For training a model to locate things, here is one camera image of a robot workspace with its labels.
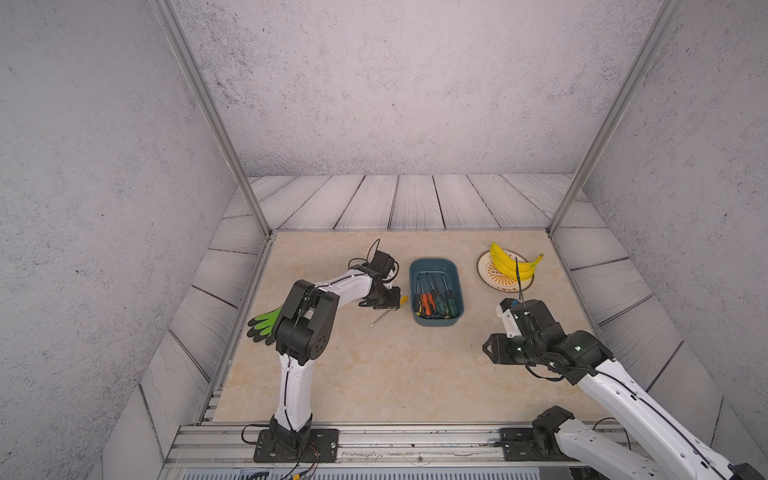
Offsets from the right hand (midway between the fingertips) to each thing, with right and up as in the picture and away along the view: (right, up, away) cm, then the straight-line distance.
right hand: (491, 348), depth 75 cm
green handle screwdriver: (-6, +8, +23) cm, 25 cm away
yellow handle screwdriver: (-21, +8, +24) cm, 33 cm away
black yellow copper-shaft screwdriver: (-10, +8, +20) cm, 24 cm away
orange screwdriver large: (-14, +8, +24) cm, 29 cm away
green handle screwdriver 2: (-5, +7, +22) cm, 24 cm away
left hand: (-22, +6, +24) cm, 33 cm away
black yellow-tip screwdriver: (-16, +9, +24) cm, 31 cm away
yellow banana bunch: (+15, +19, +29) cm, 38 cm away
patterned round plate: (+12, +14, +30) cm, 35 cm away
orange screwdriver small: (-12, +7, +23) cm, 27 cm away
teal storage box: (-11, +18, +33) cm, 40 cm away
